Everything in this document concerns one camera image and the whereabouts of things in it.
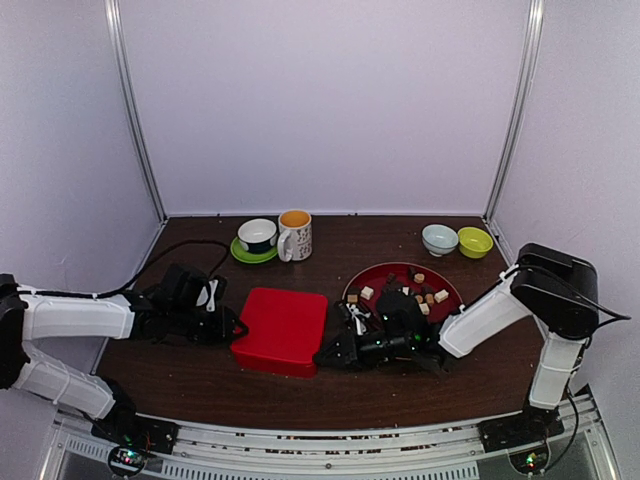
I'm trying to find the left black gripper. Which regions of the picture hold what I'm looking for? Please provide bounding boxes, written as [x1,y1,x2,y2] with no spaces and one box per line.
[171,306,250,348]

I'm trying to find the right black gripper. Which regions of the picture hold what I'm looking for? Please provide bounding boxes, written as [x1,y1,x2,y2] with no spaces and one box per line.
[313,330,413,374]

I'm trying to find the red chocolate box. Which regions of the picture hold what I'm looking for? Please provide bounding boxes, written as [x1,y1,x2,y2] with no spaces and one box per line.
[233,352,318,379]

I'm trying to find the red box lid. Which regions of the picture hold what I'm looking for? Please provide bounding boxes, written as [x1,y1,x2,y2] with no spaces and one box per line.
[231,287,328,362]

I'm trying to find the round red tray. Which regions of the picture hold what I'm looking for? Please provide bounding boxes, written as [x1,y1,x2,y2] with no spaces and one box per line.
[343,262,462,329]

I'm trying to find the metal tongs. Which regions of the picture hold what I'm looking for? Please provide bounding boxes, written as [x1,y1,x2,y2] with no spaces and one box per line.
[410,355,456,377]

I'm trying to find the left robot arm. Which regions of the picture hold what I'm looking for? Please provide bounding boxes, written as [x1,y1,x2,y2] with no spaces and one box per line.
[1,264,249,444]

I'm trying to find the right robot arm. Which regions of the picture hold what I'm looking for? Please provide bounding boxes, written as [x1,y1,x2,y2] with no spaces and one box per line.
[313,243,599,442]

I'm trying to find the white square chocolate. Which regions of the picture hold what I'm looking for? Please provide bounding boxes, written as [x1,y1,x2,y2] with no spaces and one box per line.
[360,286,375,300]

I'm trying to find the white chocolate right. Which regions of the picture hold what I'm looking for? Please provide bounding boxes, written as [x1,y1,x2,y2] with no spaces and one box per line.
[434,290,449,303]

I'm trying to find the green saucer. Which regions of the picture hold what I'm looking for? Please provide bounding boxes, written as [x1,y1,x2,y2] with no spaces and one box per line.
[230,237,278,265]

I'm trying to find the white and dark cup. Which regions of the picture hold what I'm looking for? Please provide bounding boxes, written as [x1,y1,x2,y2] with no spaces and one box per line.
[237,218,278,255]

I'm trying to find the white patterned mug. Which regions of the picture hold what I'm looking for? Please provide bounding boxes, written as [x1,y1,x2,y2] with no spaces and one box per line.
[276,210,313,262]

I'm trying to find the light blue bowl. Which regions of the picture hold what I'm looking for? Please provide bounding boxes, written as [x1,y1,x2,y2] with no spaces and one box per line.
[421,224,459,257]

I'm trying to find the lime green bowl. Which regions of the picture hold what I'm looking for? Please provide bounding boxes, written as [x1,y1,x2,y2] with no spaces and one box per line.
[457,226,494,260]

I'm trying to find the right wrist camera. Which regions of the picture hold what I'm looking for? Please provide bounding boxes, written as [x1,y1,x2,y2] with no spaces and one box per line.
[334,300,373,336]

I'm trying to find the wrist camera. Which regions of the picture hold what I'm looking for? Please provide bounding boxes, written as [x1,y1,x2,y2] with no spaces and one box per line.
[334,300,373,336]
[196,275,227,313]

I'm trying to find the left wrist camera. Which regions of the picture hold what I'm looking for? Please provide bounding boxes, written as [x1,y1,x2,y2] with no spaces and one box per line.
[196,275,227,313]

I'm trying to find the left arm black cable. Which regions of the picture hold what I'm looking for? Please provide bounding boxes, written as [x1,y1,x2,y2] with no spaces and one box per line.
[19,241,230,301]

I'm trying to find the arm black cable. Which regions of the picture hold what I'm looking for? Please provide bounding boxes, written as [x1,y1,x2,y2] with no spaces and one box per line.
[19,241,230,301]
[519,264,632,324]

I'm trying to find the metal base rail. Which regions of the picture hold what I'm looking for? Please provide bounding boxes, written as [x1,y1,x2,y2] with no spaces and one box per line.
[36,397,620,479]

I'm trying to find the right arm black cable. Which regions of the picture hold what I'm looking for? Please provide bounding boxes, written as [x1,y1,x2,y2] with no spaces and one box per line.
[519,264,632,324]

